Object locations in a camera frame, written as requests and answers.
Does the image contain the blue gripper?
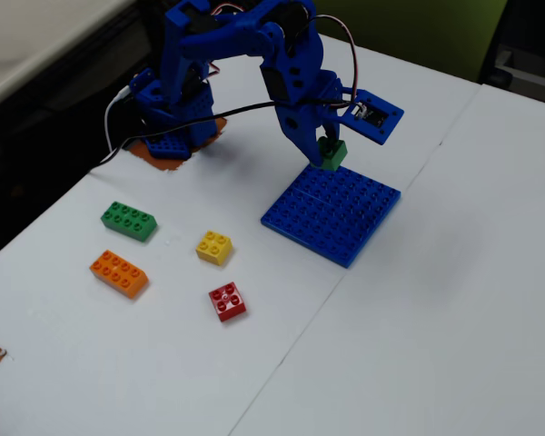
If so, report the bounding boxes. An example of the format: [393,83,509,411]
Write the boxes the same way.
[258,32,345,166]

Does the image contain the green 2x2 block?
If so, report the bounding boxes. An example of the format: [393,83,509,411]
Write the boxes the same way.
[316,137,349,173]

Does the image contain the yellow 2x2 block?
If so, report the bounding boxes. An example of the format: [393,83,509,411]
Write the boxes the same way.
[195,230,233,267]

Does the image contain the red 2x2 block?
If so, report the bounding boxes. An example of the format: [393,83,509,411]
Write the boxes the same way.
[208,281,248,323]

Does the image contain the green 2x4 block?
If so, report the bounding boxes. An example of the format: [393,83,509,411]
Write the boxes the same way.
[100,201,158,243]

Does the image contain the orange 2x4 block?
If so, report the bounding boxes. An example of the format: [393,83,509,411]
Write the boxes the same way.
[89,249,150,300]

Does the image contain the green chair backrest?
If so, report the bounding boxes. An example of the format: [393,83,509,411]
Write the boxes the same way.
[315,0,510,84]

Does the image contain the white cover board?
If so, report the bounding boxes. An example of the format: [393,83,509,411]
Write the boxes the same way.
[0,31,482,436]
[229,84,545,436]

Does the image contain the white desk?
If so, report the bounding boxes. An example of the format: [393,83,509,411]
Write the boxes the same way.
[0,0,137,115]

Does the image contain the wrist camera in blue mount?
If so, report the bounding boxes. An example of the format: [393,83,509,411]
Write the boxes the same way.
[338,88,405,147]

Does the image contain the red white servo wire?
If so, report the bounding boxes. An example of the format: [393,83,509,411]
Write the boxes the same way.
[312,15,369,120]

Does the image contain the black cable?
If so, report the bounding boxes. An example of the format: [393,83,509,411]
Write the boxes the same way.
[88,97,352,176]

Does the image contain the blue 8x8 base plate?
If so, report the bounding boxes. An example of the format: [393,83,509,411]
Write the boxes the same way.
[260,163,402,270]

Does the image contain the white cable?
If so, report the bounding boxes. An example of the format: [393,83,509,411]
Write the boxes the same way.
[104,85,135,154]

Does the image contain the dark gray furniture frame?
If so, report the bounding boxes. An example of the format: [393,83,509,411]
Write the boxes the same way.
[481,0,545,108]

